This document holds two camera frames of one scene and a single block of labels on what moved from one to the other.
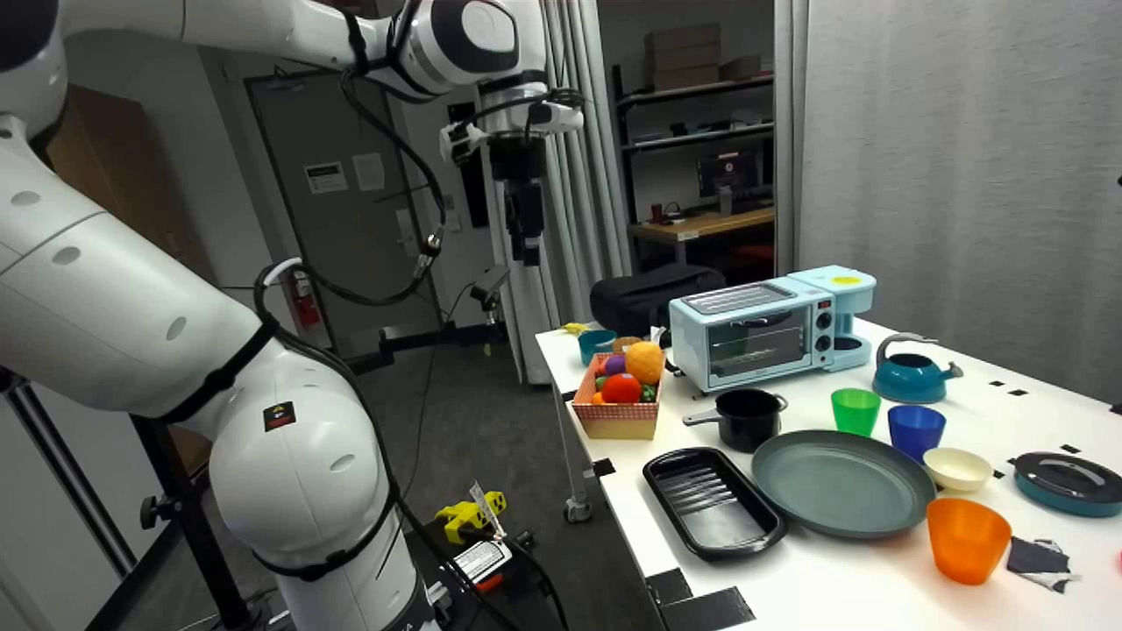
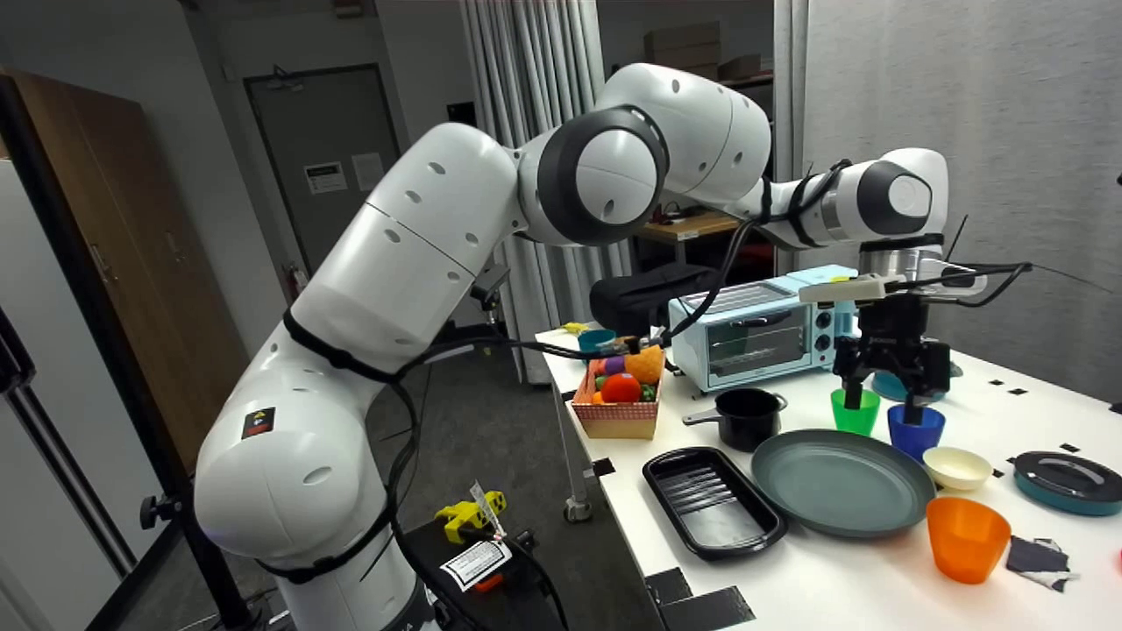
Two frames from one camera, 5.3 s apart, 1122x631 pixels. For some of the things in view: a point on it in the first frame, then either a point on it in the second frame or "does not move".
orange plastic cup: [970, 538] does not move
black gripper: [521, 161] -> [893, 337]
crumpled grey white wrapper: [1039, 560] does not move
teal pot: [594, 340] does not move
